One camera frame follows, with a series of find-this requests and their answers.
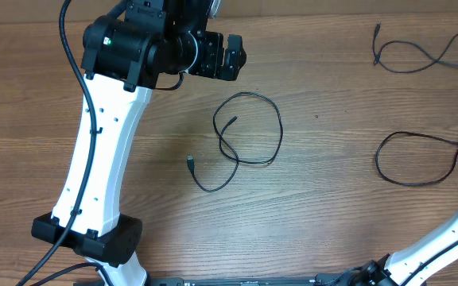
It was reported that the black USB cable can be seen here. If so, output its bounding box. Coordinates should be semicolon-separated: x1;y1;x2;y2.
375;89;458;187
371;22;458;75
186;91;285;194

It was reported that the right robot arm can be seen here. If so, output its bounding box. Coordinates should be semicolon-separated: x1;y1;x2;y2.
351;211;458;286

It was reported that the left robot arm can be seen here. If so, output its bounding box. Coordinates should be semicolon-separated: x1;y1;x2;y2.
31;0;246;285

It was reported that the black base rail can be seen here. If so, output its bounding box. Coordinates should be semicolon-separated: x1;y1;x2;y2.
73;272;357;286

